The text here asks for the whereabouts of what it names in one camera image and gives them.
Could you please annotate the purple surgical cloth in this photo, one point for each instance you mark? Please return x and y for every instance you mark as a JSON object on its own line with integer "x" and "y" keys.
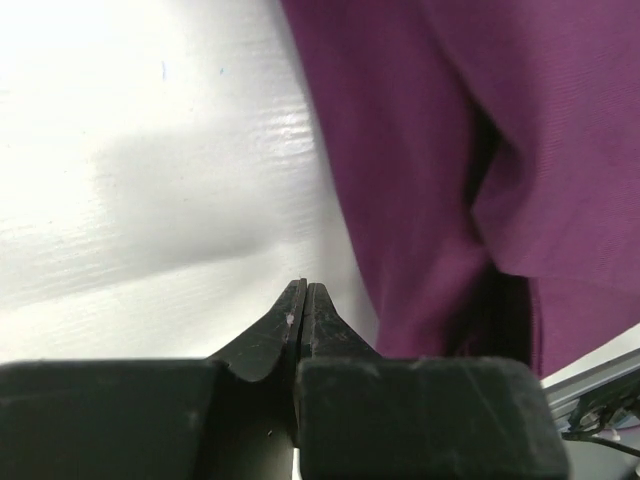
{"x": 486, "y": 159}

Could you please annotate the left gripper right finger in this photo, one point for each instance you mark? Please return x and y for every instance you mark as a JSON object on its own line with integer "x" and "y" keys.
{"x": 362, "y": 416}

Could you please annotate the aluminium front rail frame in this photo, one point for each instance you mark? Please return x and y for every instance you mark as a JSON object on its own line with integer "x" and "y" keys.
{"x": 599, "y": 398}

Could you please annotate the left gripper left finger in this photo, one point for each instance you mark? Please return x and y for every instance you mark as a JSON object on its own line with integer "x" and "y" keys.
{"x": 226, "y": 416}

